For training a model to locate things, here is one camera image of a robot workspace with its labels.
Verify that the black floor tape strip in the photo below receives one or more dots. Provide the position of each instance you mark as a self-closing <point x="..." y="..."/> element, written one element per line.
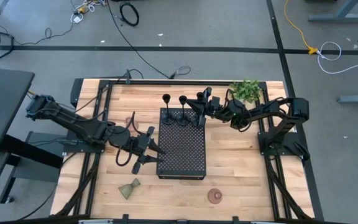
<point x="166" y="48"/>
<point x="278" y="37"/>

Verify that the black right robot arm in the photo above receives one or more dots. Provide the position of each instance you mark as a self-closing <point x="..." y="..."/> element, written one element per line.
<point x="238" y="113"/>

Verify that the potted green plant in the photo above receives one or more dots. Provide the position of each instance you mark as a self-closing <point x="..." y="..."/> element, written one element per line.
<point x="244" y="91"/>

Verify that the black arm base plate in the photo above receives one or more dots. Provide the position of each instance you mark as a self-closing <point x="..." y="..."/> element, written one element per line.
<point x="82" y="148"/>
<point x="291" y="146"/>

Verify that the green ribbed glass candle holder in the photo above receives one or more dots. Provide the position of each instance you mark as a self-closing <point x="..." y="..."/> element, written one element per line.
<point x="127" y="189"/>

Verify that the black perforated metal shelf riser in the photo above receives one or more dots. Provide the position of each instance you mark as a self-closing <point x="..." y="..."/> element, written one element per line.
<point x="182" y="149"/>

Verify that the black desk leg frame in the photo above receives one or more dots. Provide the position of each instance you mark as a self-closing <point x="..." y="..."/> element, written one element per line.
<point x="33" y="154"/>

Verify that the black aluminium table frame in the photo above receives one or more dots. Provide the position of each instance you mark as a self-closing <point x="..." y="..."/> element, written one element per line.
<point x="197" y="82"/>

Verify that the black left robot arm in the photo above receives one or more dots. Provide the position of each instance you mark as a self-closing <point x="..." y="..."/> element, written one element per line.
<point x="73" y="121"/>

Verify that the black metal candlestick holder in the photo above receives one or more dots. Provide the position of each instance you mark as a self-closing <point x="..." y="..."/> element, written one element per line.
<point x="200" y="96"/>
<point x="168" y="119"/>
<point x="183" y="120"/>

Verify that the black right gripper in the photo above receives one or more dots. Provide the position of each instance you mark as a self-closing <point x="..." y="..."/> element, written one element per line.
<point x="213" y="101"/>

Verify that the dark grey desk top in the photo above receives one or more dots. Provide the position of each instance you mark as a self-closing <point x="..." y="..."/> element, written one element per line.
<point x="2" y="109"/>

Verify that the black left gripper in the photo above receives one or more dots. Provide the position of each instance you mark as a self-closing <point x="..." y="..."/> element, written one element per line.
<point x="140" y="144"/>

